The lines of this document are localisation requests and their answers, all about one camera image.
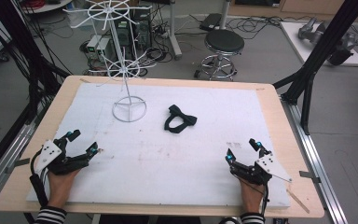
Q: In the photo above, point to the round white table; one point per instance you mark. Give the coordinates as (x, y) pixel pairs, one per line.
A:
(48, 6)

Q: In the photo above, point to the black computer tower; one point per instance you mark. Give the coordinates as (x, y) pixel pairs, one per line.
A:
(143, 29)

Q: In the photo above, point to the grey metal clamp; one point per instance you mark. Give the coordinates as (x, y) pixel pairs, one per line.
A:
(310, 175)
(18, 164)

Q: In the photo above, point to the black metal frame stand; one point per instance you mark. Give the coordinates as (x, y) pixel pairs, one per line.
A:
(331, 42)
(28, 46)

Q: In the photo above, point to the black bow tie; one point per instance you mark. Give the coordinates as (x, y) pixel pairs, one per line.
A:
(186, 119)

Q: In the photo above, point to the grey power supply boxes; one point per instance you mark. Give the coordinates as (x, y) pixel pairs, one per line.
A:
(101, 46)

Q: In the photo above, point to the white floor board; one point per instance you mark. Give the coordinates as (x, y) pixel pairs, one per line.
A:
(295, 40)

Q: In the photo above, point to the grey desk leg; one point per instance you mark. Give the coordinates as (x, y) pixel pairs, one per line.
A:
(174, 34)

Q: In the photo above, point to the white foam mat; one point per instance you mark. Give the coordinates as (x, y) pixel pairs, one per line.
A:
(167, 174)

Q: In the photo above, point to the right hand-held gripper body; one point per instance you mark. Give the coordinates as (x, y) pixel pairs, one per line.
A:
(268, 165)

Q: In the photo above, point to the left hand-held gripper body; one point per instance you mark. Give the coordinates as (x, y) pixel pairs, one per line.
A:
(50, 154)

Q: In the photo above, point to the grey metal pole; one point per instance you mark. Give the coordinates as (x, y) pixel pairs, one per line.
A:
(225, 14)

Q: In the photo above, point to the person's left hand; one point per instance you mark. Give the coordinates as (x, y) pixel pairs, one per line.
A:
(59, 186)

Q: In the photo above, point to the thin wooden stick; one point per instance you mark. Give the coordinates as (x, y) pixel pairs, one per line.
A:
(298, 201)

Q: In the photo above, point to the black round stool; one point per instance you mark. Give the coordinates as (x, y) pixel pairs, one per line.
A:
(224, 40)

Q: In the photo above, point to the black flat box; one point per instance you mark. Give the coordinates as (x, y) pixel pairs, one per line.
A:
(210, 21)

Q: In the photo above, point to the wooden table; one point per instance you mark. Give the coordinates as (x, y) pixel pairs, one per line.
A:
(275, 105)

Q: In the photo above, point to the person's right hand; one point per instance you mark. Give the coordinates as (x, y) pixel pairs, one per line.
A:
(251, 196)

